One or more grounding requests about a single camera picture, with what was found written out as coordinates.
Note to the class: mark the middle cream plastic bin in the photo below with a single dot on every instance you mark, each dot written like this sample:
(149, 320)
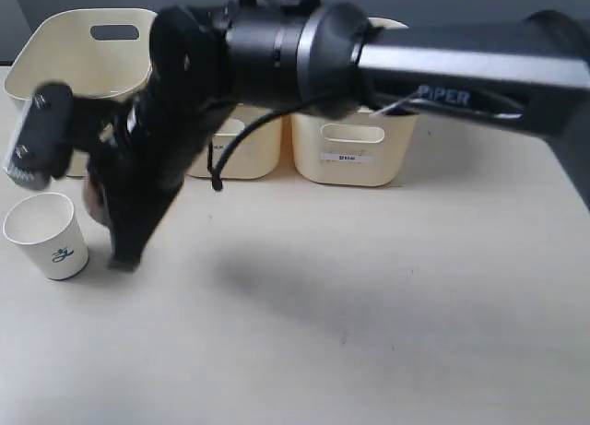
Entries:
(258, 154)

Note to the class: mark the right cream plastic bin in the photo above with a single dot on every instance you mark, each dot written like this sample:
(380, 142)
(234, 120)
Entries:
(360, 150)

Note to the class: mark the brown wooden cup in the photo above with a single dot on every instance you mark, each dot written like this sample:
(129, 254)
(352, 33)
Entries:
(92, 199)

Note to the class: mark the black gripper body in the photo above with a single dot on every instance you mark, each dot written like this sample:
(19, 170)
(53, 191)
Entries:
(141, 147)

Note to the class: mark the cream plastic bin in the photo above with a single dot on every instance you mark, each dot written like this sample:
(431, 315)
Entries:
(258, 154)
(99, 53)
(360, 150)

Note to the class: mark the black cloth-covered gripper finger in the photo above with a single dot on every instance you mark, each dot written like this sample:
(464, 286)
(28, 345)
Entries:
(132, 211)

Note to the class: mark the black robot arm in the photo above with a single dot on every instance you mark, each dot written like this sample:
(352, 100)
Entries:
(529, 77)

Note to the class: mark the left cream plastic bin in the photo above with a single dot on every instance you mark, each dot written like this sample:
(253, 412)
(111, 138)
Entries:
(99, 53)

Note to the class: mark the white paper cup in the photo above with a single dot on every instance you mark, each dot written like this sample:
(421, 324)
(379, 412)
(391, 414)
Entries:
(45, 229)

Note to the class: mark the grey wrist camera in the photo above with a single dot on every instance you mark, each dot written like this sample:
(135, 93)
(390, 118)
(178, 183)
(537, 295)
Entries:
(39, 149)

